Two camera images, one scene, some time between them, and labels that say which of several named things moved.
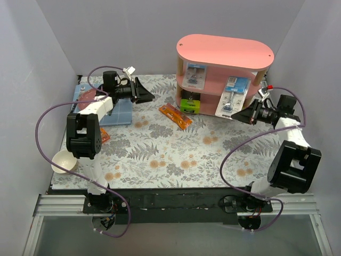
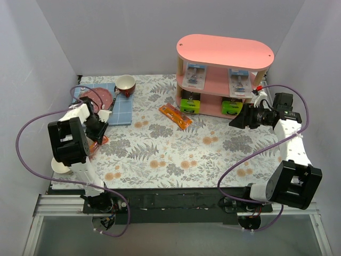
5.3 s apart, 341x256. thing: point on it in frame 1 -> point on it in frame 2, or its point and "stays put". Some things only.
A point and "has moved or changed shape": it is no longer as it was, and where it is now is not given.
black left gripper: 134,89 -> 97,133
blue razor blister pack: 234,98 has moved or changed shape
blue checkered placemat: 122,113 stays put
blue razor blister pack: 194,75 stays put
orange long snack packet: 171,113 stays put
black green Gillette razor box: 190,102 stays put
